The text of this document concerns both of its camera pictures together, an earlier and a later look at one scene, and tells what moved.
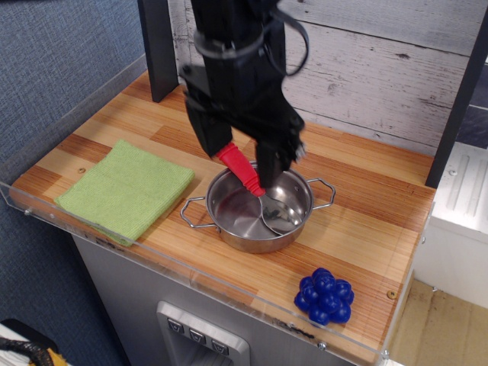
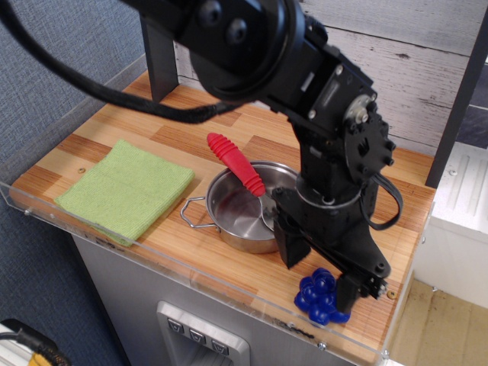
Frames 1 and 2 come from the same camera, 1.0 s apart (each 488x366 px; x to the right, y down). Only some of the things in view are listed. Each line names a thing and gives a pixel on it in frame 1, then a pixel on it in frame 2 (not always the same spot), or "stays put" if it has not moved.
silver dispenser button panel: x=191 y=340 stays put
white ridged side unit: x=453 y=258 stays put
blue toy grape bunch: x=325 y=297 stays put
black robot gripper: x=248 y=88 -> x=335 y=217
